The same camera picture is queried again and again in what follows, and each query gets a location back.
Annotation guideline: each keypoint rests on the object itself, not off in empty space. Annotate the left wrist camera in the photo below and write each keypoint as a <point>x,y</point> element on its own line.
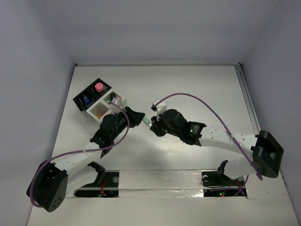
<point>116,101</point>

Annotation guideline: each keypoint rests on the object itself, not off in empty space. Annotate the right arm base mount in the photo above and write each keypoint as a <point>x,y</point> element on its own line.
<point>216,184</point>

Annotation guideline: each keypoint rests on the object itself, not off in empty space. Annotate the black slotted organizer box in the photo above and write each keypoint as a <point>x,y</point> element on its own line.
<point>91,93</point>

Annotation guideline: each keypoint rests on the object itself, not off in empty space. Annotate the white slotted organizer box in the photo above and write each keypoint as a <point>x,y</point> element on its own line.
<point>100,106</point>

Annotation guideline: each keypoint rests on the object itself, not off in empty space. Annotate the aluminium side rail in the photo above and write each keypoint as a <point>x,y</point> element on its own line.
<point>254,117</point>

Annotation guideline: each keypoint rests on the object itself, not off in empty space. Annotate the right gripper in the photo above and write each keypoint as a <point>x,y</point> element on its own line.
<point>156,125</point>

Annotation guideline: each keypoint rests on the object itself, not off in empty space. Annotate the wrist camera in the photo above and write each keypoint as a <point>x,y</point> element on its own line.
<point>159,107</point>
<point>116,101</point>

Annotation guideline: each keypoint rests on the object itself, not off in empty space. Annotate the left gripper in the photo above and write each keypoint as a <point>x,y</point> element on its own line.
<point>129,117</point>

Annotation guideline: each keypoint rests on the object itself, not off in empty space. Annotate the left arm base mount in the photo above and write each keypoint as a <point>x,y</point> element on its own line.
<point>105,185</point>

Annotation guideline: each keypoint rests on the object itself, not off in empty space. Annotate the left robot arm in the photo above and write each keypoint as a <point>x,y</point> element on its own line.
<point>48,187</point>

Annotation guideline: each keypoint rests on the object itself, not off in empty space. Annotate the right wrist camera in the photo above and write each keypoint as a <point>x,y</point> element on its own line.
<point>159,107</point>

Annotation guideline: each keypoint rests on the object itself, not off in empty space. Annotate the pink-capped clear pencil tube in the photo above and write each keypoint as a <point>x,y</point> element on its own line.
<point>99,87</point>

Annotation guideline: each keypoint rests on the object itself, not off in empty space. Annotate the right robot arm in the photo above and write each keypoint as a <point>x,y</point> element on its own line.
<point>196,133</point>

